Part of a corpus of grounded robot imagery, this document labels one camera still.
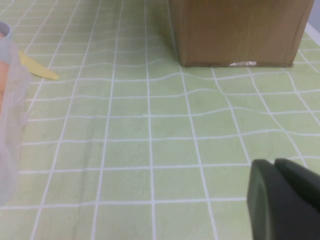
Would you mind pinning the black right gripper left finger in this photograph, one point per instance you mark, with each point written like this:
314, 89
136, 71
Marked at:
272, 207

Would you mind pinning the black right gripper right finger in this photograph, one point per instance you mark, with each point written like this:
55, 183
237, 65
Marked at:
300, 178

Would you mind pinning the brown cardboard box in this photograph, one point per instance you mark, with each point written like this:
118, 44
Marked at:
237, 32

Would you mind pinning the translucent egg box blue lid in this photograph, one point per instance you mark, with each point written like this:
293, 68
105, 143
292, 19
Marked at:
12, 125

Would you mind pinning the green checked tablecloth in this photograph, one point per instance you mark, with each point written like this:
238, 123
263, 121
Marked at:
155, 130

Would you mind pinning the yellow plastic knife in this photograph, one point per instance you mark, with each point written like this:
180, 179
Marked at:
40, 70

